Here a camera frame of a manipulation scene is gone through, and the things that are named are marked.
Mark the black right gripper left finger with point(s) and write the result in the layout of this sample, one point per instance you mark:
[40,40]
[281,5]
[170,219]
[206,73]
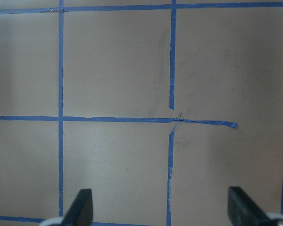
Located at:
[80,212]

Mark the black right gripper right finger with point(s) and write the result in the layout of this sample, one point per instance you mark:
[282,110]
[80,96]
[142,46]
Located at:
[243,211]

